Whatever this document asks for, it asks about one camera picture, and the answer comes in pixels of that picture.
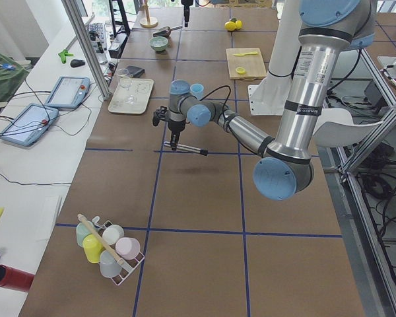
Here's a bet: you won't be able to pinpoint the person in green shirt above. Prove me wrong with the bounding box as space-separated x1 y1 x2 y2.
0 53 28 102

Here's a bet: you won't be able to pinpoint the near blue teach pendant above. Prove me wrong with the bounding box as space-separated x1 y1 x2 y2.
0 104 59 147

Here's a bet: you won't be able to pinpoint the wooden rack handle rod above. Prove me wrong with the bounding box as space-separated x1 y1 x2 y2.
77 214 124 266

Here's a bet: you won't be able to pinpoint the blue plastic cup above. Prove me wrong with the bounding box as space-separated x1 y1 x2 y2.
189 83 204 100

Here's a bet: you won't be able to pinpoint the white wire cup rack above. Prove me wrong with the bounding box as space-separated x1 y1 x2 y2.
75 214 145 285

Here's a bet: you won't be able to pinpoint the white cup in rack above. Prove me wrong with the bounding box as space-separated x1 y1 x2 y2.
102 225 124 246

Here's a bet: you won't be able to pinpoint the cream bear serving tray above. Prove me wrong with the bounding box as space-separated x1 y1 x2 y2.
108 79 154 115

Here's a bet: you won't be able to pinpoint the red cylinder tube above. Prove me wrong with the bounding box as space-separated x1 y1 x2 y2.
0 265 34 293

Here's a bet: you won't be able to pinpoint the green cup in rack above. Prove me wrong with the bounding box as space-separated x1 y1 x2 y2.
75 223 91 248

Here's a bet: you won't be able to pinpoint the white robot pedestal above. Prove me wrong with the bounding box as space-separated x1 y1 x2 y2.
248 0 302 116

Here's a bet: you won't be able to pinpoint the clear wine glass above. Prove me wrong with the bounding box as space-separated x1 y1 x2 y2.
116 68 136 104

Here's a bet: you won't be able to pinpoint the yellow cup in rack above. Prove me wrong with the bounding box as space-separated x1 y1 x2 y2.
82 234 104 264

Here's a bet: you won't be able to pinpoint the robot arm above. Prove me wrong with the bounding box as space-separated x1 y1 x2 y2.
152 1 376 200

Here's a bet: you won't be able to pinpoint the round wooden stand base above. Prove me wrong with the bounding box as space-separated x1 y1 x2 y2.
139 0 158 28

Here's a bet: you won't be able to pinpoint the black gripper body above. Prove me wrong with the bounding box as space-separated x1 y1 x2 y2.
181 0 193 20
168 119 185 135

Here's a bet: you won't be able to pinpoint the pink cup in rack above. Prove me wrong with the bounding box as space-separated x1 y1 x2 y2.
115 237 141 260

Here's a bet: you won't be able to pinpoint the yellow plastic knife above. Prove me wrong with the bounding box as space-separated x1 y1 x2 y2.
233 51 259 57

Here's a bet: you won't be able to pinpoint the yellow lemon half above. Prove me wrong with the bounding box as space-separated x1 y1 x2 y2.
236 67 246 75

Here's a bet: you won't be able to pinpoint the folded grey cloth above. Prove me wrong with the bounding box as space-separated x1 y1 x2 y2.
126 65 145 78

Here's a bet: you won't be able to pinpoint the green plastic clamp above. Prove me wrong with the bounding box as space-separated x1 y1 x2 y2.
58 49 73 64

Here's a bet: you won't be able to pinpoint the bamboo cutting board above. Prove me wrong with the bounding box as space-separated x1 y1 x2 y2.
226 48 267 80

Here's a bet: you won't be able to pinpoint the blue teach pendant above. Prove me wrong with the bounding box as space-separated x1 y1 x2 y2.
0 104 59 147
45 76 90 109

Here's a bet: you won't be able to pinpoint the far blue teach pendant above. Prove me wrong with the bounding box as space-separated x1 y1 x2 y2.
45 76 90 109

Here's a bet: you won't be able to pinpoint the aluminium frame post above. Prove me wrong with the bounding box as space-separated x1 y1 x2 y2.
61 0 111 100

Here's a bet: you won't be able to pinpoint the whole yellow lemons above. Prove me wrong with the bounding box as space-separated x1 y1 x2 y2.
224 18 243 32

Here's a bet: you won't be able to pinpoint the green bowl of ice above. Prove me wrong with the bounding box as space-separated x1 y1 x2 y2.
149 36 169 52

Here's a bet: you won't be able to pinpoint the grey cup in rack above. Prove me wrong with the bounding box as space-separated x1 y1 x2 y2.
99 250 121 278

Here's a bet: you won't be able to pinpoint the black computer mouse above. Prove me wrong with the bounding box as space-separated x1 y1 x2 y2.
70 59 85 68

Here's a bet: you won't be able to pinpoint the steel ice scoop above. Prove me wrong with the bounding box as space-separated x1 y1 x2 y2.
152 25 183 38

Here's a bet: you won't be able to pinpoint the steel muddler black tip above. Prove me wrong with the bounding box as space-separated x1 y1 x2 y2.
163 141 209 156

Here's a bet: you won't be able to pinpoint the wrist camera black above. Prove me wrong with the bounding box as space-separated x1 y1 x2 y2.
152 106 168 127

